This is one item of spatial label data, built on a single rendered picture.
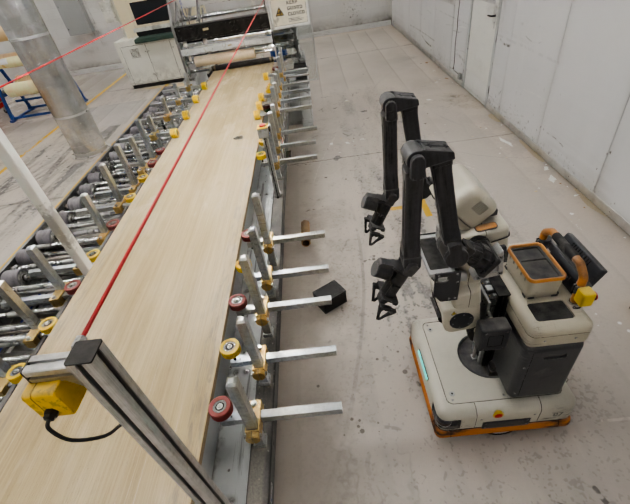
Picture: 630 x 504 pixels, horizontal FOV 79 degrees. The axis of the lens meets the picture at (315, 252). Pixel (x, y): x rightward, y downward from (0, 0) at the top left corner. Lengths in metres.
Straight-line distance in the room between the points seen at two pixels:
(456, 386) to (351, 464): 0.67
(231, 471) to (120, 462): 0.40
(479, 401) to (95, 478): 1.61
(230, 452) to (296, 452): 0.68
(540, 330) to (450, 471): 0.89
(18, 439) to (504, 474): 2.05
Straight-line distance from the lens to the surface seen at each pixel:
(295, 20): 5.47
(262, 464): 1.55
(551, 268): 1.87
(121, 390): 0.67
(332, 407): 1.44
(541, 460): 2.39
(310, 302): 1.72
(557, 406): 2.24
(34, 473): 1.67
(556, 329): 1.78
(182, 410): 1.50
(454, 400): 2.10
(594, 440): 2.53
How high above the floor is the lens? 2.09
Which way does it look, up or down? 39 degrees down
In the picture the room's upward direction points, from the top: 10 degrees counter-clockwise
